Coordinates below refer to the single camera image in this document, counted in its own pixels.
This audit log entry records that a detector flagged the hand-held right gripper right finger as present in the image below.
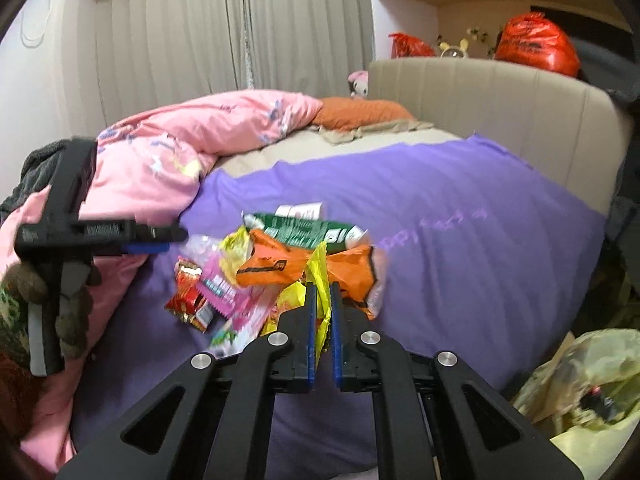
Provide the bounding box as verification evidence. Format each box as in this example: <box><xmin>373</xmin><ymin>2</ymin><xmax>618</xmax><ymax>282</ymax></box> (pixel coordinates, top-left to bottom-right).
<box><xmin>329</xmin><ymin>281</ymin><xmax>585</xmax><ymax>480</ymax></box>

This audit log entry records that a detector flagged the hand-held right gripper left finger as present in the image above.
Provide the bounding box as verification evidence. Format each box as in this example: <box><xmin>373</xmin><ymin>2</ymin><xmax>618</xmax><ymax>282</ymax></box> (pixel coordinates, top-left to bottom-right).
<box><xmin>56</xmin><ymin>282</ymin><xmax>319</xmax><ymax>480</ymax></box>

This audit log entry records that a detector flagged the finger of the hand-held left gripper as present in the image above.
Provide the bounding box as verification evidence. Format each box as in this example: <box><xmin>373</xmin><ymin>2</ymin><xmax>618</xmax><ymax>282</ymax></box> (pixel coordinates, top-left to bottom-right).
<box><xmin>119</xmin><ymin>221</ymin><xmax>190</xmax><ymax>255</ymax></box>

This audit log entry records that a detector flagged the yellow wrapper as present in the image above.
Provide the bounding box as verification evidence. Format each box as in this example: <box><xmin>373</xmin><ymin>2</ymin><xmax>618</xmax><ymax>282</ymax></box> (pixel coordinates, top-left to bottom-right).
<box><xmin>272</xmin><ymin>242</ymin><xmax>335</xmax><ymax>357</ymax></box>

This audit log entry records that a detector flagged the orange snack packet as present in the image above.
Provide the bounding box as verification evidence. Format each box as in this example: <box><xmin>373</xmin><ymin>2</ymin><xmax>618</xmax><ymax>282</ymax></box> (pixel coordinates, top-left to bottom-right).
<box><xmin>234</xmin><ymin>226</ymin><xmax>389</xmax><ymax>322</ymax></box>

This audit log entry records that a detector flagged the pale yellow plastic bag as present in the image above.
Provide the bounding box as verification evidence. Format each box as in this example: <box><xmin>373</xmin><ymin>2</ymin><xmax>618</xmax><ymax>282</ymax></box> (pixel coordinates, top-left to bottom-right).
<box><xmin>510</xmin><ymin>327</ymin><xmax>640</xmax><ymax>480</ymax></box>

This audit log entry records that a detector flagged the person's left hand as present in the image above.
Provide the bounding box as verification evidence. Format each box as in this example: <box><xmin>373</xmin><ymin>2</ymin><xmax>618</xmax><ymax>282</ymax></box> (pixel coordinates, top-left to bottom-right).
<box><xmin>1</xmin><ymin>259</ymin><xmax>102</xmax><ymax>361</ymax></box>

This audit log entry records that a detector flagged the dark grey blanket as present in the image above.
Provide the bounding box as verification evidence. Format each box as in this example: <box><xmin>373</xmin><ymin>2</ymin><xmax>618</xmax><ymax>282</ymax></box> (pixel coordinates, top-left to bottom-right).
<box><xmin>0</xmin><ymin>140</ymin><xmax>77</xmax><ymax>217</ymax></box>

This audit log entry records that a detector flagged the clear plastic wrapper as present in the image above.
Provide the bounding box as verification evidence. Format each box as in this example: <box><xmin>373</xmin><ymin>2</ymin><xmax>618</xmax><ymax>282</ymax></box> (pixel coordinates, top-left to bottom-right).
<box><xmin>181</xmin><ymin>233</ymin><xmax>227</xmax><ymax>267</ymax></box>

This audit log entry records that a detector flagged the red snack packet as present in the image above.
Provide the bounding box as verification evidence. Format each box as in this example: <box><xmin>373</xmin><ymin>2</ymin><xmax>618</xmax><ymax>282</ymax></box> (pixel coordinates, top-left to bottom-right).
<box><xmin>163</xmin><ymin>257</ymin><xmax>217</xmax><ymax>334</ymax></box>

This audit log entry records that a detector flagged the white colourful snack packet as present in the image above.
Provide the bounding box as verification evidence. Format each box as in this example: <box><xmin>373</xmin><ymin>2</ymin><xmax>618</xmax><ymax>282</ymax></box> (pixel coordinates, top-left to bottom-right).
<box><xmin>207</xmin><ymin>309</ymin><xmax>282</xmax><ymax>362</ymax></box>

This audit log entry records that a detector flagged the pink snack packet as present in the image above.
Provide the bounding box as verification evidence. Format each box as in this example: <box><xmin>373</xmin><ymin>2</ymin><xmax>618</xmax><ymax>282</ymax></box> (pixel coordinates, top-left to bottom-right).
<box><xmin>196</xmin><ymin>254</ymin><xmax>282</xmax><ymax>332</ymax></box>

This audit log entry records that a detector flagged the pink duvet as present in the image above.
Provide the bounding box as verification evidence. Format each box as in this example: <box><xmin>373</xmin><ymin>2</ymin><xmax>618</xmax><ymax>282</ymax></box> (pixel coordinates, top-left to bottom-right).
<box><xmin>0</xmin><ymin>89</ymin><xmax>324</xmax><ymax>476</ymax></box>

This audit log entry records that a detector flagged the beige bed sheet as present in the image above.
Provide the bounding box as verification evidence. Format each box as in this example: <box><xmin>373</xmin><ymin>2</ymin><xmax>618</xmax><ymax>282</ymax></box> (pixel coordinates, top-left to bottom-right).
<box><xmin>216</xmin><ymin>120</ymin><xmax>472</xmax><ymax>182</ymax></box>

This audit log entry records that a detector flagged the purple blanket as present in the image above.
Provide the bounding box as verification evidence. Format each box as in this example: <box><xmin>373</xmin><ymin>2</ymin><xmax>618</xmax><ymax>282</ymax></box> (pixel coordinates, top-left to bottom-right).
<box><xmin>70</xmin><ymin>132</ymin><xmax>609</xmax><ymax>480</ymax></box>

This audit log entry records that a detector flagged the red garment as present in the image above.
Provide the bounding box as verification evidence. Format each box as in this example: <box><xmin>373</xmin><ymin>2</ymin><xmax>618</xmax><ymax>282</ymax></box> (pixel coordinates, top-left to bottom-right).
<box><xmin>0</xmin><ymin>352</ymin><xmax>51</xmax><ymax>411</ymax></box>

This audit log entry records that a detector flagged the grey curtain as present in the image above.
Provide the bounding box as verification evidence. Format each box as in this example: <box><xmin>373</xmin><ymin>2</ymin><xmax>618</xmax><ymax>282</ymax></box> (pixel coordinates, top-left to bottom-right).
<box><xmin>92</xmin><ymin>0</ymin><xmax>377</xmax><ymax>129</ymax></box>

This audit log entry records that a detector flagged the orange pillow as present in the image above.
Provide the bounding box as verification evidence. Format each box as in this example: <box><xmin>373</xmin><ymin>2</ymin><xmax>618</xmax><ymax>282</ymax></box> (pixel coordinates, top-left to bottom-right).
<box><xmin>310</xmin><ymin>97</ymin><xmax>417</xmax><ymax>131</ymax></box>

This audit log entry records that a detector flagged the pink plush toy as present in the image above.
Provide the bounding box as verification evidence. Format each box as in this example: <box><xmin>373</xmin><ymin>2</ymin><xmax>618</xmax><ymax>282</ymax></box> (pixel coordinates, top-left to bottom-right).
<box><xmin>347</xmin><ymin>69</ymin><xmax>371</xmax><ymax>100</ymax></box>

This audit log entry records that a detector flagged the beige upholstered headboard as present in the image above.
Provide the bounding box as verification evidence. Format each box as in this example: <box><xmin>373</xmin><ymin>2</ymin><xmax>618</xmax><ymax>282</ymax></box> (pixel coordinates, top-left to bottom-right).
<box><xmin>367</xmin><ymin>57</ymin><xmax>637</xmax><ymax>217</ymax></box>

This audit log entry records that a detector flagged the small red plastic bag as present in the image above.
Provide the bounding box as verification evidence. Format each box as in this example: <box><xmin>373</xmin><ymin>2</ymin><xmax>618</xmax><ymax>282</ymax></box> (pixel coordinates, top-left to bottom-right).
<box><xmin>387</xmin><ymin>32</ymin><xmax>436</xmax><ymax>60</ymax></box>

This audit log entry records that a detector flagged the yellow plush toy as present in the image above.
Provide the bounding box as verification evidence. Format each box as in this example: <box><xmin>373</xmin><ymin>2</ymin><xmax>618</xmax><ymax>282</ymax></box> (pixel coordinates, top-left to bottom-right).
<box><xmin>435</xmin><ymin>35</ymin><xmax>471</xmax><ymax>60</ymax></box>

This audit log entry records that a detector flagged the small plant decoration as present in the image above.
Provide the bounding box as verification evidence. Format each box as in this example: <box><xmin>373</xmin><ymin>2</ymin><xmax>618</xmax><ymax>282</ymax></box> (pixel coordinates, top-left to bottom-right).
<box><xmin>467</xmin><ymin>25</ymin><xmax>502</xmax><ymax>59</ymax></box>

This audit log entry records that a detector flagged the large red plastic bag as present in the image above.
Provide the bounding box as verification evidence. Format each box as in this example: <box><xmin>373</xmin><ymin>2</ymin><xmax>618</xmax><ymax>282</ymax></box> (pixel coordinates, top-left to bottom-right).
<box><xmin>494</xmin><ymin>11</ymin><xmax>582</xmax><ymax>79</ymax></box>

